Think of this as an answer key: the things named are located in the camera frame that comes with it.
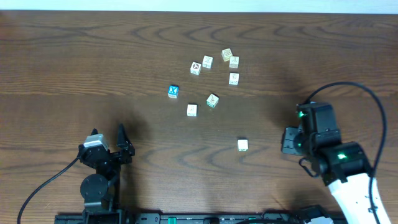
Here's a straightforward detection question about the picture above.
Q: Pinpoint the yellow-edged wooden block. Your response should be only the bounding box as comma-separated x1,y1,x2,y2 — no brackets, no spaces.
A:
221,49,233,62

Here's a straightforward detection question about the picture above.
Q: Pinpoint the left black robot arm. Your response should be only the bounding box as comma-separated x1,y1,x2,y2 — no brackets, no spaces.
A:
78,124,135,224

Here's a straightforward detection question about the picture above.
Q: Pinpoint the right black cable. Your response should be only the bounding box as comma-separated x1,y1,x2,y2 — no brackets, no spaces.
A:
303,82,388,224

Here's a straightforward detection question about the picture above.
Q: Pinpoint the left black cable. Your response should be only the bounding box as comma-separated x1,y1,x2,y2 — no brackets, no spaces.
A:
16,157,80,224

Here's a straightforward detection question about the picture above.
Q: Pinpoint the wooden block with X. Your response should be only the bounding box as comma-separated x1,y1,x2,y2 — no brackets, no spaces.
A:
202,55,213,69

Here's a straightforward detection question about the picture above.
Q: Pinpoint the wooden block beside yellow one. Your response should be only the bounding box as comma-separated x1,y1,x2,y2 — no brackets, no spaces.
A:
229,56,239,68

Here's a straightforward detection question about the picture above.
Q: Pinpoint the plain small wooden block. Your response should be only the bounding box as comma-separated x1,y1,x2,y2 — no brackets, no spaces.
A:
187,104,198,117

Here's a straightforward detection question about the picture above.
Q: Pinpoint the black cable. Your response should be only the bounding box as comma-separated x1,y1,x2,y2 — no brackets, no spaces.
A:
303,82,388,224
16,157,80,224

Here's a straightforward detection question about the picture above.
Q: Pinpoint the wooden block with ring picture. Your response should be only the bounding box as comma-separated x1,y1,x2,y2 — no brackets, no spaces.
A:
229,73,239,85

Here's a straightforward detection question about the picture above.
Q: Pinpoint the green-edged wooden block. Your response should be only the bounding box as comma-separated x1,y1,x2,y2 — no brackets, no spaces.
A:
237,139,249,152
206,94,219,108

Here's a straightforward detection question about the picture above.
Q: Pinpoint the wooden block with red circle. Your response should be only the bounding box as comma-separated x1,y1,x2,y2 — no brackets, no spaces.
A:
190,62,201,75

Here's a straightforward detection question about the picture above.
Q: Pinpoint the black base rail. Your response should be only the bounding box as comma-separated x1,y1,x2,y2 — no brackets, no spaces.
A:
54,212,346,224

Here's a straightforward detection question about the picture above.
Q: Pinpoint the blue X wooden block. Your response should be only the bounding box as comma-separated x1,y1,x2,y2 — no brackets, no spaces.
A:
167,85,179,98

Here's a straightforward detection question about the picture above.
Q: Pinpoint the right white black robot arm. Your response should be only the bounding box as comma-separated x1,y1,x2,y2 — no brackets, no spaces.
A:
281,103,390,223

